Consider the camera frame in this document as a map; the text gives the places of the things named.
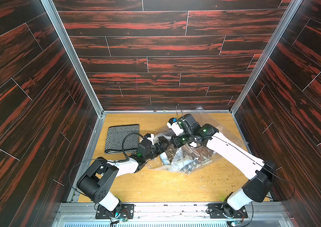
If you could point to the aluminium front rail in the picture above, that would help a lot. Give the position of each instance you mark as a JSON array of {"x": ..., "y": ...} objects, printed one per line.
[{"x": 173, "y": 214}]

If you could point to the white blue plaid scarf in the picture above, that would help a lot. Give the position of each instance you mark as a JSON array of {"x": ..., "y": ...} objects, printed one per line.
[{"x": 172, "y": 158}]

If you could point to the clear plastic vacuum bag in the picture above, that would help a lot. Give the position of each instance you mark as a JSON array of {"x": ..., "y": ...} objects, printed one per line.
[{"x": 202, "y": 117}]

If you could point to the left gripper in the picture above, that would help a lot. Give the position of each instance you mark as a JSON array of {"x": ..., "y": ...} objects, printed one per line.
[{"x": 162, "y": 149}]

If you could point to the black white smiley scarf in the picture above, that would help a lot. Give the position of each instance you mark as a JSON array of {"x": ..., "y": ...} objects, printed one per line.
[{"x": 190, "y": 167}]

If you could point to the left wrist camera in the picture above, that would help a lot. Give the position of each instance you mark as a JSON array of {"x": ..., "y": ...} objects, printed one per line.
[{"x": 150, "y": 137}]

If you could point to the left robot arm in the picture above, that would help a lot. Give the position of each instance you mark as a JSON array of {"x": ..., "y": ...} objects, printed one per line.
[{"x": 97, "y": 180}]

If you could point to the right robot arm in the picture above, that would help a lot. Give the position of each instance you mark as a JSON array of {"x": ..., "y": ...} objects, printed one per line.
[{"x": 260, "y": 174}]

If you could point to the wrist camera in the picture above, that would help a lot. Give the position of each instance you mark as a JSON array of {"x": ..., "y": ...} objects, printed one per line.
[
  {"x": 174, "y": 125},
  {"x": 150, "y": 137}
]

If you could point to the black white chevron scarf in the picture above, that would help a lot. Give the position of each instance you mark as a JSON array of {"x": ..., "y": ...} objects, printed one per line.
[{"x": 116, "y": 135}]

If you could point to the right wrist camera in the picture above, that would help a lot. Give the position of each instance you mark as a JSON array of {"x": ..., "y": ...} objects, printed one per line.
[{"x": 174, "y": 125}]

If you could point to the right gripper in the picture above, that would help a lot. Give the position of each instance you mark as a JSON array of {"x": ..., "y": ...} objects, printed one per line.
[{"x": 176, "y": 140}]

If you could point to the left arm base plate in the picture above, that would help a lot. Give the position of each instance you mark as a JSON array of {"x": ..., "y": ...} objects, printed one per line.
[{"x": 123, "y": 212}]

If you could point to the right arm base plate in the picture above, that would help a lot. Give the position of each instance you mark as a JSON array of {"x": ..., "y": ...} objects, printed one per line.
[{"x": 220, "y": 210}]

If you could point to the brown plaid fringed scarf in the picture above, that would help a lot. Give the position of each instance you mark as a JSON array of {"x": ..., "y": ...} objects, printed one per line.
[{"x": 200, "y": 153}]

